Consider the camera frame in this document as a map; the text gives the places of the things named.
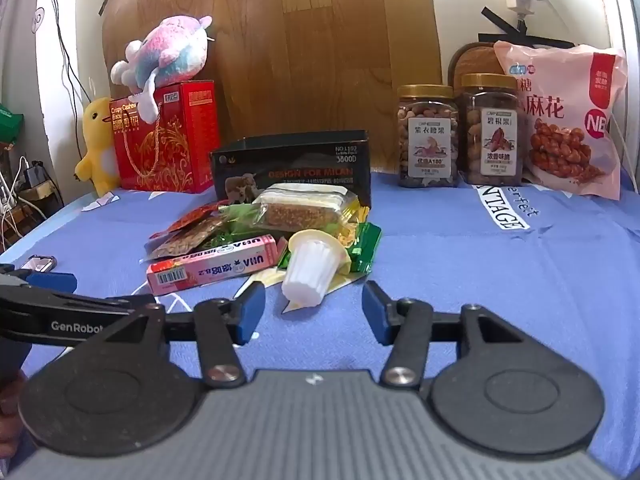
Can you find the pastel plush toy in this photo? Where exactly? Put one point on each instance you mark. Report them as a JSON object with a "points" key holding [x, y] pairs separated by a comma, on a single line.
{"points": [[170, 50]]}

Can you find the light nut jar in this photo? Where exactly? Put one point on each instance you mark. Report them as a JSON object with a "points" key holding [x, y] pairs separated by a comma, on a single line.
{"points": [[427, 135]]}

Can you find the pink snack bag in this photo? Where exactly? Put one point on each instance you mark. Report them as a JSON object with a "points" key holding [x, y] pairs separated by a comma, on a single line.
{"points": [[565, 110]]}

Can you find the clear-wrapped cake packet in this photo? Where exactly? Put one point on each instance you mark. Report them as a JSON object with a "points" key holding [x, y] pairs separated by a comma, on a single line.
{"points": [[300, 210]]}

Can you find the brown box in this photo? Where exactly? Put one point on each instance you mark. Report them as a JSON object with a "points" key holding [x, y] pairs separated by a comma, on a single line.
{"points": [[42, 194]]}

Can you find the blue printed cloth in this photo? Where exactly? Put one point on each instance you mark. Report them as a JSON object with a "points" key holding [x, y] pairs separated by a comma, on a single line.
{"points": [[500, 270]]}

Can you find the yellow duck plush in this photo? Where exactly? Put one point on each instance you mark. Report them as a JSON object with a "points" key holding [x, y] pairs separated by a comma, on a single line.
{"points": [[97, 135]]}

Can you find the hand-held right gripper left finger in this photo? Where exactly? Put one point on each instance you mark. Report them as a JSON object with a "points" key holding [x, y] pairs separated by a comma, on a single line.
{"points": [[252, 310]]}

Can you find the pink candy box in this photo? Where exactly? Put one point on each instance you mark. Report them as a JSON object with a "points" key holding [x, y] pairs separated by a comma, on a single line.
{"points": [[210, 267]]}

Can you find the green bag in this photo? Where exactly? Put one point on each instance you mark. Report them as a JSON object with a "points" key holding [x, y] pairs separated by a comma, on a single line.
{"points": [[10, 122]]}

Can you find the black charger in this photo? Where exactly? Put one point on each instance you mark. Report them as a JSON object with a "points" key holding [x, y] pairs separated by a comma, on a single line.
{"points": [[32, 175]]}

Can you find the white jelly cup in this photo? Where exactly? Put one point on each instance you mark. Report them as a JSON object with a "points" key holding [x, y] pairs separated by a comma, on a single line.
{"points": [[305, 272]]}

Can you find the white wall hook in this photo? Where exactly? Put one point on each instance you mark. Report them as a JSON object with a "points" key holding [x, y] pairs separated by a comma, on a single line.
{"points": [[37, 17]]}

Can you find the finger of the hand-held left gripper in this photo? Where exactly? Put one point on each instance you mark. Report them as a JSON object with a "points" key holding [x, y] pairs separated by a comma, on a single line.
{"points": [[50, 282], [135, 304]]}

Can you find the black tin box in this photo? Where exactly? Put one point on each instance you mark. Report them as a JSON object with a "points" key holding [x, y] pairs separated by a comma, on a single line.
{"points": [[300, 160]]}

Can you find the dark nut jar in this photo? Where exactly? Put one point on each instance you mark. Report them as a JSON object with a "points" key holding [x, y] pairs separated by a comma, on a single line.
{"points": [[492, 130]]}

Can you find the red gift box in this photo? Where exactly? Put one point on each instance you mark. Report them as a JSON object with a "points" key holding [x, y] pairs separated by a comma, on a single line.
{"points": [[185, 135]]}

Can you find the yellow snack packet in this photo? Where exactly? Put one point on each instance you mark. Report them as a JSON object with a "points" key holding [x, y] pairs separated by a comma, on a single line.
{"points": [[350, 232]]}

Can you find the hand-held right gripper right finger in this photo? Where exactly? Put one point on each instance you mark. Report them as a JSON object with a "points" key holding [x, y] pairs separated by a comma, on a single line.
{"points": [[372, 310]]}

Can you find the clear packet of seeds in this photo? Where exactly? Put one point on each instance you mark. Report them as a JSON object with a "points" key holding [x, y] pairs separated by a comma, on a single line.
{"points": [[180, 242]]}

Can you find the large wooden board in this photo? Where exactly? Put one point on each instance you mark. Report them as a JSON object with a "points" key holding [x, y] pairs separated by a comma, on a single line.
{"points": [[325, 60]]}

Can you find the red snack packet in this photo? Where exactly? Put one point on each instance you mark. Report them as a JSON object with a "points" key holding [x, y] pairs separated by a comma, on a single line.
{"points": [[192, 217]]}

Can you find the small silver object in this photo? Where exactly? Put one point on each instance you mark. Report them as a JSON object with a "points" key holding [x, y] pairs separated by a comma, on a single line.
{"points": [[39, 263]]}

